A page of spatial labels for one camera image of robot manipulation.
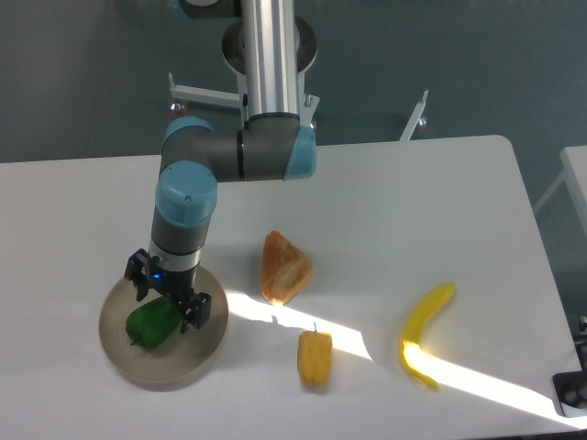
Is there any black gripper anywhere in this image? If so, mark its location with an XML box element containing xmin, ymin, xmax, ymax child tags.
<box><xmin>124</xmin><ymin>248</ymin><xmax>211</xmax><ymax>334</ymax></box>

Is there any green bell pepper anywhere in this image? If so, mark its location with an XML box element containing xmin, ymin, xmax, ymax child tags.
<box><xmin>125</xmin><ymin>297</ymin><xmax>182</xmax><ymax>350</ymax></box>

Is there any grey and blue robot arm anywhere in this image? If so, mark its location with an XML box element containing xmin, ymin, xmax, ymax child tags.
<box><xmin>125</xmin><ymin>1</ymin><xmax>316</xmax><ymax>331</ymax></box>

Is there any beige round plate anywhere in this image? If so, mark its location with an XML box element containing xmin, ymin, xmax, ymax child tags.
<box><xmin>99</xmin><ymin>268</ymin><xmax>229</xmax><ymax>391</ymax></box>

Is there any yellow bell pepper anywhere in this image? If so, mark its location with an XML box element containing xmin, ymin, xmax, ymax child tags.
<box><xmin>297</xmin><ymin>330</ymin><xmax>333</xmax><ymax>387</ymax></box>

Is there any orange triangular bread pastry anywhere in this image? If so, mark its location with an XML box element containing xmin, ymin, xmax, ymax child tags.
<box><xmin>260</xmin><ymin>230</ymin><xmax>314</xmax><ymax>306</ymax></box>

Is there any yellow banana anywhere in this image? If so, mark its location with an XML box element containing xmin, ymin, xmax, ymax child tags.
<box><xmin>397</xmin><ymin>281</ymin><xmax>457</xmax><ymax>390</ymax></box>

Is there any black device at table edge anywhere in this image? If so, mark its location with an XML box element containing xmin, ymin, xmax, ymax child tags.
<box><xmin>551</xmin><ymin>313</ymin><xmax>587</xmax><ymax>419</ymax></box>

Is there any white side table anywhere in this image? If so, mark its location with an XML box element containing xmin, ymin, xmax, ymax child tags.
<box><xmin>533</xmin><ymin>146</ymin><xmax>586</xmax><ymax>227</ymax></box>

